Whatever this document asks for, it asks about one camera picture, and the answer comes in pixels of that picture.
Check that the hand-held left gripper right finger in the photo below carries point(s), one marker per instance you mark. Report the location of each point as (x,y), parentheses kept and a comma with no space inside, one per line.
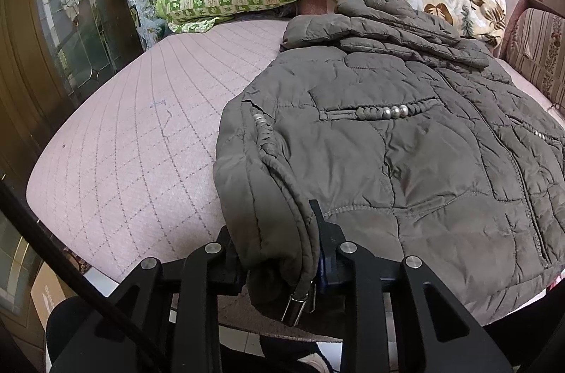
(329,240)

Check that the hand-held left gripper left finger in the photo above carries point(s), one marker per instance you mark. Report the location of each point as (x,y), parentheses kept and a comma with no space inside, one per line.
(220,262)

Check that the grey-green puffer jacket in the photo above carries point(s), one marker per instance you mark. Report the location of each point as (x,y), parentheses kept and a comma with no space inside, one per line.
(397,161)

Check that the cardboard box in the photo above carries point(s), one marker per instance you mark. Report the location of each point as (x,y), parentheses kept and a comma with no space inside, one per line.
(48,293)

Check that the wooden door with glass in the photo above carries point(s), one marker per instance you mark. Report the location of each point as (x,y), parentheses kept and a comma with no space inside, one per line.
(26,60)

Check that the striped floral beige cushion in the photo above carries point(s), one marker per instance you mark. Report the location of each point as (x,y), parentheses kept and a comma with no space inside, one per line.
(538,46)

